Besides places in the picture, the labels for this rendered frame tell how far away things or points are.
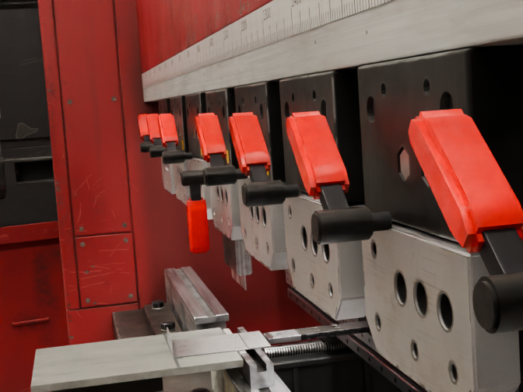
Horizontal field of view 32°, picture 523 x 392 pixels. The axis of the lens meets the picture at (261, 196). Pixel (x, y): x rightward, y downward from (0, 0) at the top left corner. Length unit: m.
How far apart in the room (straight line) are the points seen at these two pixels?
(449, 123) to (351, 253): 0.26
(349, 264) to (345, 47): 0.14
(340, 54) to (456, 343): 0.22
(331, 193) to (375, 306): 0.08
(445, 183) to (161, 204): 1.77
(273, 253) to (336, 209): 0.31
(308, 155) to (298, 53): 0.17
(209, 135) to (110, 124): 1.17
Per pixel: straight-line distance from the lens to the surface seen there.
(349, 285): 0.60
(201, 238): 1.06
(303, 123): 0.53
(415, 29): 0.45
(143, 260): 2.09
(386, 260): 0.50
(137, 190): 2.07
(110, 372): 1.18
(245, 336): 1.28
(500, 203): 0.32
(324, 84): 0.60
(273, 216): 0.78
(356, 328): 1.28
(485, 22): 0.38
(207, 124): 0.91
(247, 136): 0.71
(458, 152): 0.33
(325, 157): 0.51
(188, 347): 1.25
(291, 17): 0.68
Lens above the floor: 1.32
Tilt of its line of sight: 6 degrees down
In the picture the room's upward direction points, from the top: 4 degrees counter-clockwise
